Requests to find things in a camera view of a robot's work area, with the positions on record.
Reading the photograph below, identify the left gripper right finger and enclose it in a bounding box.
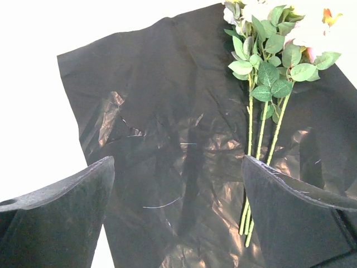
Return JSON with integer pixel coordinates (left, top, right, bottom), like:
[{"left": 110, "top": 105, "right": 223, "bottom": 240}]
[{"left": 242, "top": 155, "right": 356, "bottom": 267}]

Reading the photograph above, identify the black wrapping paper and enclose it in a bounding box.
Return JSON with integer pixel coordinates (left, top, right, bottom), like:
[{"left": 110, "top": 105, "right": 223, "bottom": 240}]
[{"left": 56, "top": 2, "right": 357, "bottom": 268}]

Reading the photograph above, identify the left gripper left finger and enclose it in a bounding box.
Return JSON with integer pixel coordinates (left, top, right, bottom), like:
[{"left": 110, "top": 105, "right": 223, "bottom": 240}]
[{"left": 1, "top": 156, "right": 115, "bottom": 267}]

